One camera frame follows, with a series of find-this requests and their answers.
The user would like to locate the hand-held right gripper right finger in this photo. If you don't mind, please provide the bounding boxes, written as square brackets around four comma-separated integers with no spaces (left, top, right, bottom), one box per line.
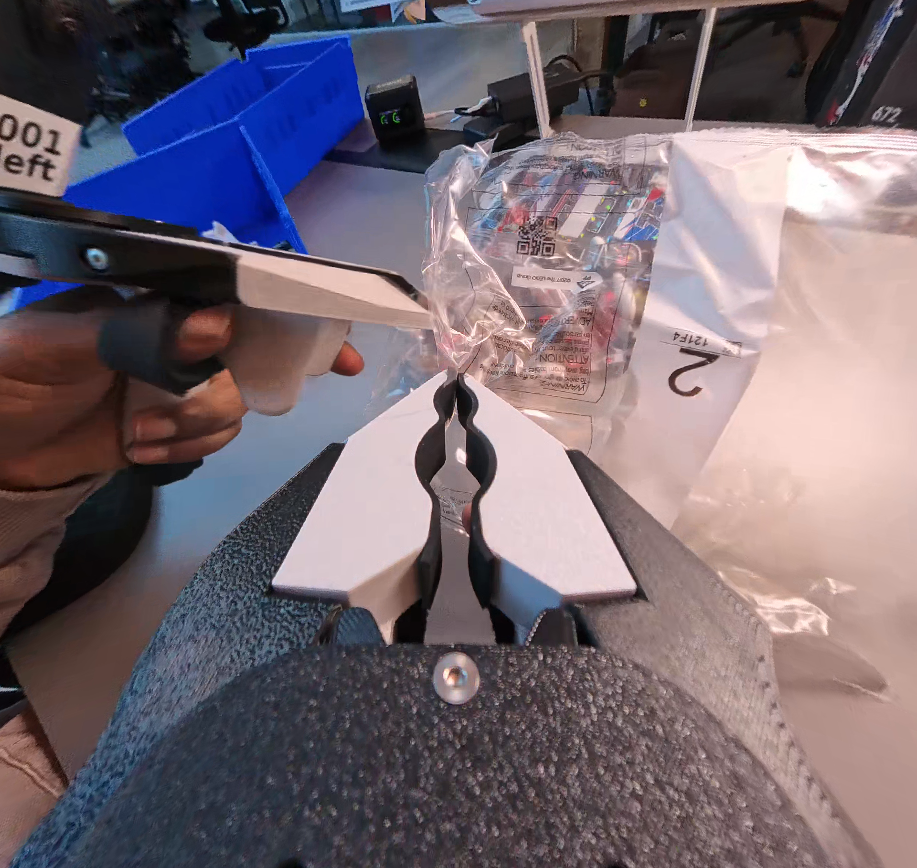
[458,370,640,633]

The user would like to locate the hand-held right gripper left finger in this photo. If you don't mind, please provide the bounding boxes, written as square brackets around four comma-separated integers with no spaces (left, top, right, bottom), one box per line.
[271,370,457,643]

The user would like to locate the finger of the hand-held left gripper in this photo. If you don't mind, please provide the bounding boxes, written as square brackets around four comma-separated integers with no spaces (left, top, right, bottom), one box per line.
[233,248,436,332]

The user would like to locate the blue bin with white tag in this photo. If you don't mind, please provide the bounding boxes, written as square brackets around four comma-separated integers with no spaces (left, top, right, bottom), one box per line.
[18,125,310,312]

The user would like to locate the white labelled clear plastic bag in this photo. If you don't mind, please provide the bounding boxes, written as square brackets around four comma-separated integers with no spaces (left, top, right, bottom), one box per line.
[365,129,917,702]

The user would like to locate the black lego set box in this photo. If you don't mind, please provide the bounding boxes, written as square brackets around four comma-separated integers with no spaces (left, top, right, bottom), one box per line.
[804,0,917,129]

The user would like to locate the person's left hand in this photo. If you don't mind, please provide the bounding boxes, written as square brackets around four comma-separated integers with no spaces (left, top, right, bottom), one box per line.
[0,304,366,491]

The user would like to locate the black power bank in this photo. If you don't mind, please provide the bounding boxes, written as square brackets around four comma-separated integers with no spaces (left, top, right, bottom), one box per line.
[364,74,421,150]

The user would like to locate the large blue plastic bin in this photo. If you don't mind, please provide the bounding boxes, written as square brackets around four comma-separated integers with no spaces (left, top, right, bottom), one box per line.
[120,36,366,169]

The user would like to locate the group of black office chairs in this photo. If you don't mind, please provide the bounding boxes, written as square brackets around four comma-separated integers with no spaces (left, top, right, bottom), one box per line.
[92,0,289,104]

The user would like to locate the black power adapter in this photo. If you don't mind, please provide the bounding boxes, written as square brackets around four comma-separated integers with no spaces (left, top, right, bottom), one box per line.
[462,68,583,150]

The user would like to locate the metal rod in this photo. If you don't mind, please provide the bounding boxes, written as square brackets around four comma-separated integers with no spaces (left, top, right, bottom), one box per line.
[682,7,719,133]
[522,21,554,140]

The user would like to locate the brown cardboard box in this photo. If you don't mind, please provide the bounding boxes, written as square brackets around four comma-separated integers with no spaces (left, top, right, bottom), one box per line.
[615,43,704,118]

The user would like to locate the person's tan trousers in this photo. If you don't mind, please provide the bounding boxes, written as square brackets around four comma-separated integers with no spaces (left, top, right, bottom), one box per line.
[0,709,70,836]

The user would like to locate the white charging cable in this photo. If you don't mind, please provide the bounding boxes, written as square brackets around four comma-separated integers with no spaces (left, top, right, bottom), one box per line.
[425,96,497,124]

